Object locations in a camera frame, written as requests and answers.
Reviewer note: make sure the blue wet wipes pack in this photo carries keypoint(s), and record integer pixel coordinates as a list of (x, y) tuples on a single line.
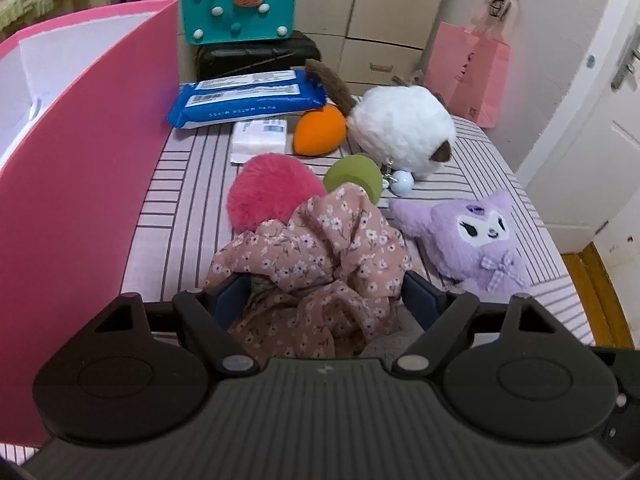
[(246, 97)]

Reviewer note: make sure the orange soft carrot toy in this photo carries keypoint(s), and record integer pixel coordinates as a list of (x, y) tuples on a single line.
[(320, 132)]

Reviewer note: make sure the green soft ball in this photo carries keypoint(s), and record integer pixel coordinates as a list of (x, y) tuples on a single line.
[(357, 169)]

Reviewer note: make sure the purple Kuromi plush toy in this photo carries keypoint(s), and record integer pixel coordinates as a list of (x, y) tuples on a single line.
[(470, 242)]

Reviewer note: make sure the pink storage box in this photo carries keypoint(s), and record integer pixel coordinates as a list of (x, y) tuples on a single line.
[(84, 104)]

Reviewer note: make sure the pink floral fabric scrunchie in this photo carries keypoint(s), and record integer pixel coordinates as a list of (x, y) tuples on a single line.
[(329, 279)]

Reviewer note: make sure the white brown plush cat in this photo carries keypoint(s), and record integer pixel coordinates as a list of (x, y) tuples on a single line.
[(400, 127)]

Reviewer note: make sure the black suitcase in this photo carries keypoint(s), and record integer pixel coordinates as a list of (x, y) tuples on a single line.
[(248, 57)]

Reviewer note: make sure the pink paper bag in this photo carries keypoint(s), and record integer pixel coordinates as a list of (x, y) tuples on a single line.
[(469, 72)]

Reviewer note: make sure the teal felt tote bag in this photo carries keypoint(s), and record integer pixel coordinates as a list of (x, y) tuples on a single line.
[(227, 21)]

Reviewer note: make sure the striped keychain on hook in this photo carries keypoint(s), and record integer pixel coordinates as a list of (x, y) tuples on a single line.
[(496, 19)]

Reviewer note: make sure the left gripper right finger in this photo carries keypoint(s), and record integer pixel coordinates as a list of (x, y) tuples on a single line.
[(445, 318)]

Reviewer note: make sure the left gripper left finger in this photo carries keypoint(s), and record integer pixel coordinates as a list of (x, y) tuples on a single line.
[(204, 319)]

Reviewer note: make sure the pink fluffy pom ball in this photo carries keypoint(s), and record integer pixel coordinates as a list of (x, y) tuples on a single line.
[(270, 186)]

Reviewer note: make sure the silver door handle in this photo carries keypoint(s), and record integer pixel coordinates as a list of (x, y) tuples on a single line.
[(625, 65)]

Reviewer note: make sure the light blue bell charm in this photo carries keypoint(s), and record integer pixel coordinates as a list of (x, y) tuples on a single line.
[(399, 182)]

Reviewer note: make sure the white tissue pack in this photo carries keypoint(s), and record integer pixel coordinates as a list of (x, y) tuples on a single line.
[(257, 137)]

